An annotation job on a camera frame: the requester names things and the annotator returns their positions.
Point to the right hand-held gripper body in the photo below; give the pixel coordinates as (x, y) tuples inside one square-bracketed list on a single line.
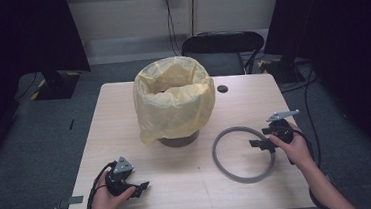
[(282, 132)]

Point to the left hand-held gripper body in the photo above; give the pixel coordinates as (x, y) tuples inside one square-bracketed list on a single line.
[(118, 185)]

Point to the translucent grey ribbed bin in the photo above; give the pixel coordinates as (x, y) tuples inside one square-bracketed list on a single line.
[(179, 141)]

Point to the yellow plastic bin bag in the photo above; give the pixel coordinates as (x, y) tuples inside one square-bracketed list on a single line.
[(174, 112)]

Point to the person's right hand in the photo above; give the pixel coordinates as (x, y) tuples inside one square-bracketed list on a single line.
[(296, 151)]

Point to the person's left hand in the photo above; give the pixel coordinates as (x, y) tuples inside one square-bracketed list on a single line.
[(102, 204)]

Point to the grey tape strip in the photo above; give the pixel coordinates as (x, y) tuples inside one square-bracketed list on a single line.
[(329, 177), (74, 200)]

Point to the black stand base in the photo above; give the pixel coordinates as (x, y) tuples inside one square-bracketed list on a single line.
[(58, 86), (283, 71)]

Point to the black table grommet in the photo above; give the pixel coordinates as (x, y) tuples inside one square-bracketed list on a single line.
[(222, 89)]

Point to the black folding chair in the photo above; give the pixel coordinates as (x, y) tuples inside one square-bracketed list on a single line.
[(222, 43)]

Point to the black curtain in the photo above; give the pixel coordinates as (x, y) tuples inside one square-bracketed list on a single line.
[(18, 47), (345, 38)]

